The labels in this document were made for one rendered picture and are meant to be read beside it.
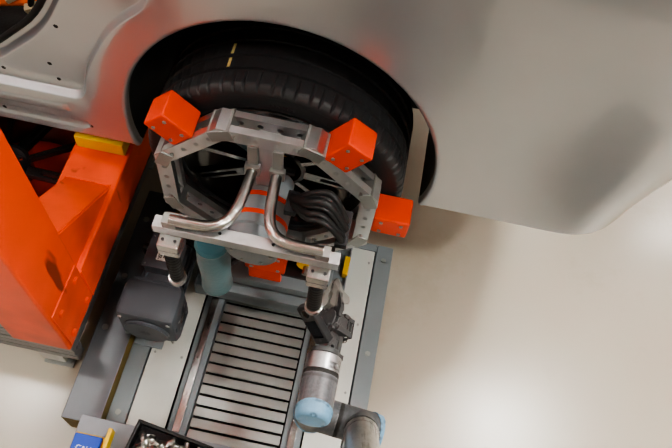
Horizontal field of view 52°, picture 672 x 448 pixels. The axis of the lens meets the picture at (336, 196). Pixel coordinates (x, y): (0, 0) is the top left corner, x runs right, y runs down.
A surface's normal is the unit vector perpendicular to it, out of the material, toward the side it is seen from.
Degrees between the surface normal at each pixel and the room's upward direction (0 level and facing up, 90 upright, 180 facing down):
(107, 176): 0
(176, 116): 45
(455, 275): 0
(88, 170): 0
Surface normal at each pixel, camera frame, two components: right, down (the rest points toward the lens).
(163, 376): 0.09, -0.51
